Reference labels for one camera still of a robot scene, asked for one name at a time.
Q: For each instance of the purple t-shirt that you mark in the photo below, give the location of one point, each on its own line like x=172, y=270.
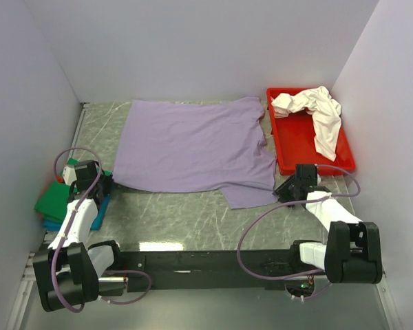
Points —
x=187, y=148

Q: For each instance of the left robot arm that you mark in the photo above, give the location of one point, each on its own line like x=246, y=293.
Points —
x=67, y=270

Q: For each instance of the blue folded t-shirt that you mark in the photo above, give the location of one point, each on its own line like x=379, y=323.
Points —
x=53, y=226

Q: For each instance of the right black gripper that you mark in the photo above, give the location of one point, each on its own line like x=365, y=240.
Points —
x=281, y=190

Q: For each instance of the aluminium rail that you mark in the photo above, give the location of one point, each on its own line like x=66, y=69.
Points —
x=29, y=273

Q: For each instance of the white t-shirt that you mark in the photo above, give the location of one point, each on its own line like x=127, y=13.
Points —
x=324, y=110

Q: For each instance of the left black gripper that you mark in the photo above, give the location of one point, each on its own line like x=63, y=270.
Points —
x=107, y=180

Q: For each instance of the green folded t-shirt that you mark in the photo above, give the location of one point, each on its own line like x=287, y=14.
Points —
x=55, y=203

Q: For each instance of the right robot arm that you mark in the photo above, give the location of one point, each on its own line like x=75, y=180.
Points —
x=352, y=253

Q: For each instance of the red plastic bin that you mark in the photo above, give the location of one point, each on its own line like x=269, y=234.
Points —
x=294, y=140

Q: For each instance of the black base beam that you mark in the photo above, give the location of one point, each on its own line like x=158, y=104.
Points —
x=206, y=269

